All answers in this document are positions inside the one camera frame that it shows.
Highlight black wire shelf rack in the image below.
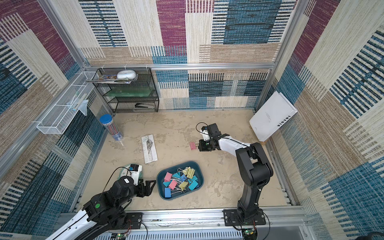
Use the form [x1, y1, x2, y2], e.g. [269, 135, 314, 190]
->
[92, 68, 160, 114]

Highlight black stapler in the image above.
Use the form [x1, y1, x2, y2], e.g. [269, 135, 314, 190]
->
[135, 103, 155, 109]

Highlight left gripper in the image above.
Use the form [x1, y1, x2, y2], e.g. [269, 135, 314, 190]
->
[114, 177, 157, 209]

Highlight white booklet on stand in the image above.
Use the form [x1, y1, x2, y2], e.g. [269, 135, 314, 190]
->
[250, 92, 298, 142]

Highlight packaged ruler card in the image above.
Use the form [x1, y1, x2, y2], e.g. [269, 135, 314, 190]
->
[142, 135, 158, 164]

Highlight yellow binder clip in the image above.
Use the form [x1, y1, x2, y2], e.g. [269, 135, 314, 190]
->
[187, 169, 195, 179]
[179, 182, 189, 191]
[178, 167, 191, 175]

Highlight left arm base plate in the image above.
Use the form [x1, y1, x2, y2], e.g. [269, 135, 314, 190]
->
[120, 212, 143, 231]

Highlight magazines on shelf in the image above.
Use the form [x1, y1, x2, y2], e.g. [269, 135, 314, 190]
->
[86, 75, 139, 84]

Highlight blue-lid pencil tube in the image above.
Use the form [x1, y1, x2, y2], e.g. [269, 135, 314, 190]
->
[100, 114, 123, 141]

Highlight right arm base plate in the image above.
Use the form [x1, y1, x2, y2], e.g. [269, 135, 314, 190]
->
[223, 208, 266, 227]

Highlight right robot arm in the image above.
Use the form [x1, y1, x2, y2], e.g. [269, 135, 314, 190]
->
[198, 124, 274, 226]

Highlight white oval device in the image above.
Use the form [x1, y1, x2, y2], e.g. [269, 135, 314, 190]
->
[117, 70, 137, 81]

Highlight green tray on shelf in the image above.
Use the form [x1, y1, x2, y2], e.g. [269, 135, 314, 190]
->
[104, 87, 153, 97]

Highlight white wire wall basket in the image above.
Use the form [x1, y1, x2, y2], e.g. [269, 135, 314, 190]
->
[36, 71, 96, 135]

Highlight pink binder clip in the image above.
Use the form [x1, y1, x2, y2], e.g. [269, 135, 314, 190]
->
[190, 142, 199, 151]
[164, 172, 173, 182]
[168, 180, 178, 190]

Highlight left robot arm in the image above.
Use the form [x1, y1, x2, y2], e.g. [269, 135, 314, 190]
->
[48, 176, 157, 240]

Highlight teal plastic storage box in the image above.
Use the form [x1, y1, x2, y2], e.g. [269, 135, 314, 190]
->
[157, 161, 204, 201]

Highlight green round alarm clock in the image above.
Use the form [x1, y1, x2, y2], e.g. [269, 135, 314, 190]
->
[119, 164, 134, 178]

